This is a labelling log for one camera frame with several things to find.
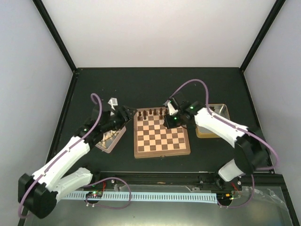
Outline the black frame post left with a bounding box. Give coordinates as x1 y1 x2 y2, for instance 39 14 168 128
32 0 77 72

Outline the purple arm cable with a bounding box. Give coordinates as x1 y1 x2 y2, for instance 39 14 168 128
18 93 103 219
170 79 280 209

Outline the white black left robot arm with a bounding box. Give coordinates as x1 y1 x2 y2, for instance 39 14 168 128
18 105 137 219

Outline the light blue cable duct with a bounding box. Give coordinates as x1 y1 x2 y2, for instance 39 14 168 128
63 191 217 204

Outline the left circuit board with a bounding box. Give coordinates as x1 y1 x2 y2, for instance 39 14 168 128
86 191 103 198

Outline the pink metal tin tray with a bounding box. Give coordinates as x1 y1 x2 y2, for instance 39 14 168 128
96 126 126 153

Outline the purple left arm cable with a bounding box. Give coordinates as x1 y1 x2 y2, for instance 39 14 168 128
18 93 103 219

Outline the black frame post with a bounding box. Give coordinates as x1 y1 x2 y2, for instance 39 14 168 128
32 0 77 72
239 0 286 73

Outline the right circuit board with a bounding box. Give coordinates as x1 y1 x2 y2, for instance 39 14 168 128
216 193 241 201

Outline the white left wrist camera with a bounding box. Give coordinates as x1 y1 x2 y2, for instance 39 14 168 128
108 97 118 110

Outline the black mounting rail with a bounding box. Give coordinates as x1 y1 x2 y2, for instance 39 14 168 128
90 172 285 191

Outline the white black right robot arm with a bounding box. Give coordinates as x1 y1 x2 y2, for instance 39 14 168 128
164 92 270 190

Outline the black frame post right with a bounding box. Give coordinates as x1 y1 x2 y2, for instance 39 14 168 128
239 0 286 73

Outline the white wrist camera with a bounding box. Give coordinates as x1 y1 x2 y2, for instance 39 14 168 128
108 97 118 110
164 100 178 116

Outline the wooden chess board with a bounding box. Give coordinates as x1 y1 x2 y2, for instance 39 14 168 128
134 107 190 159

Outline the circuit board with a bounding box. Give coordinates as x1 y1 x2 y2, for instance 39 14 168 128
86 191 103 198
216 193 241 201

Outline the gold metal tin tray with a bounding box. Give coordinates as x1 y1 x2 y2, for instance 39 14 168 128
196 104 230 138

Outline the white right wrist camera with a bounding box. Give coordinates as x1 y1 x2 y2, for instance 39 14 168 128
164 100 178 116

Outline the light wooden chess pieces pile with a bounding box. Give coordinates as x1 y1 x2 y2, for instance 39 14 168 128
101 130 118 143

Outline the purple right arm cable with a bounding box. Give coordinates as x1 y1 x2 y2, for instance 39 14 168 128
170 79 280 209

